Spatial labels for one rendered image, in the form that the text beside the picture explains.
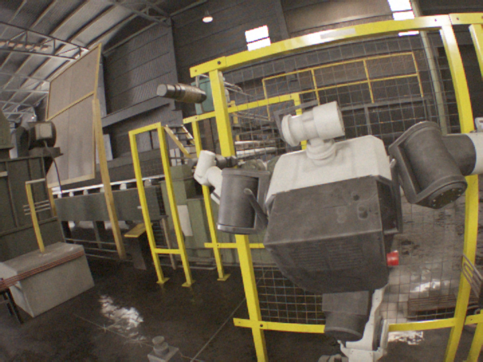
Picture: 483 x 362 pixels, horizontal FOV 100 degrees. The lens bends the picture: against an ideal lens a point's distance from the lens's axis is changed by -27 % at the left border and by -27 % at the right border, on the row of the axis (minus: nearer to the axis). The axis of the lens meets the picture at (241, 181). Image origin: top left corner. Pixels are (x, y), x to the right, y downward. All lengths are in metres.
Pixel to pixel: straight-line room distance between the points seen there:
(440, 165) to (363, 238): 0.20
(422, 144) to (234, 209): 0.42
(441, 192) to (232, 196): 0.43
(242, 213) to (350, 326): 0.41
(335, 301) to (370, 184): 0.38
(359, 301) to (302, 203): 0.36
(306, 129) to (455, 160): 0.30
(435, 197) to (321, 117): 0.25
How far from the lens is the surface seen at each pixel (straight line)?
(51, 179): 6.07
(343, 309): 0.77
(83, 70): 5.59
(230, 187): 0.63
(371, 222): 0.43
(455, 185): 0.53
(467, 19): 1.41
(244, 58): 1.35
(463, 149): 0.59
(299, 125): 0.52
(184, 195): 3.70
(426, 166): 0.54
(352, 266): 0.50
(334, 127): 0.51
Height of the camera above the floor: 1.37
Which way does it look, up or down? 5 degrees down
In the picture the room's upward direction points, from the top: 9 degrees counter-clockwise
